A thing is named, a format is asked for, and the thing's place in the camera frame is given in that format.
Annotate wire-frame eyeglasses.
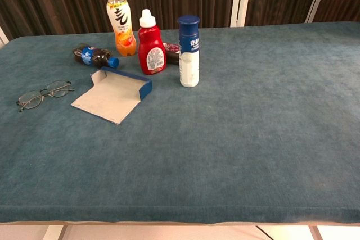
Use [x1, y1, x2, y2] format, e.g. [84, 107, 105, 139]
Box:
[16, 79, 76, 112]

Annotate blue table cloth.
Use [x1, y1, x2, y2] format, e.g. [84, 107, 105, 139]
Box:
[0, 21, 360, 225]

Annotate dark red snack packet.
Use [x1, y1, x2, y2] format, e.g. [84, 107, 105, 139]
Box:
[163, 42, 181, 66]

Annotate small Pepsi cola bottle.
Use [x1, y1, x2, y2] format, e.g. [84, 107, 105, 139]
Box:
[72, 43, 120, 69]

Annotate orange drink bottle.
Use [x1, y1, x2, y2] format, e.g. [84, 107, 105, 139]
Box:
[106, 0, 137, 57]

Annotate white bottle with blue cap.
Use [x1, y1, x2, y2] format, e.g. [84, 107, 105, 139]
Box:
[177, 15, 201, 88]

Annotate blue-edged tray with eyeglasses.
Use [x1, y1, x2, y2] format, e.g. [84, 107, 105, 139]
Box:
[70, 66, 153, 125]

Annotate red ketchup squeeze bottle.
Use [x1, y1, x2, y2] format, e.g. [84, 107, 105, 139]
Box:
[137, 8, 168, 75]

